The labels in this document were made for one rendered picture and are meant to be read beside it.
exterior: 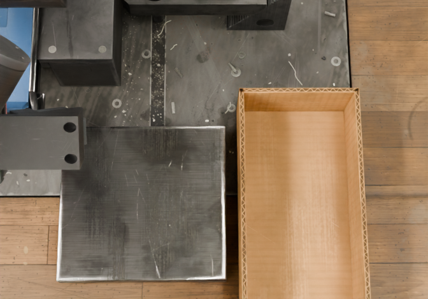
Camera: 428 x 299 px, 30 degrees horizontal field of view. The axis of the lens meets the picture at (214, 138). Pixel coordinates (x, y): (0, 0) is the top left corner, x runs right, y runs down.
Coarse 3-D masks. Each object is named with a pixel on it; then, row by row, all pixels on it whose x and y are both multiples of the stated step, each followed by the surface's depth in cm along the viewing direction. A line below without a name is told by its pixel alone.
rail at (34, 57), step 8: (32, 24) 79; (32, 32) 79; (32, 40) 78; (32, 48) 78; (32, 56) 78; (32, 64) 78; (40, 64) 80; (32, 72) 78; (40, 72) 80; (32, 80) 77; (40, 80) 80; (32, 88) 77
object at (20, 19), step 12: (12, 12) 79; (24, 12) 79; (12, 24) 79; (24, 24) 79; (12, 36) 79; (24, 36) 79; (24, 48) 78; (24, 72) 78; (24, 84) 77; (12, 96) 77; (24, 96) 77; (12, 108) 74; (24, 108) 75
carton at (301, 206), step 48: (240, 96) 79; (288, 96) 81; (336, 96) 81; (240, 144) 78; (288, 144) 85; (336, 144) 85; (240, 192) 77; (288, 192) 83; (336, 192) 84; (240, 240) 77; (288, 240) 82; (336, 240) 82; (240, 288) 78; (288, 288) 81; (336, 288) 81
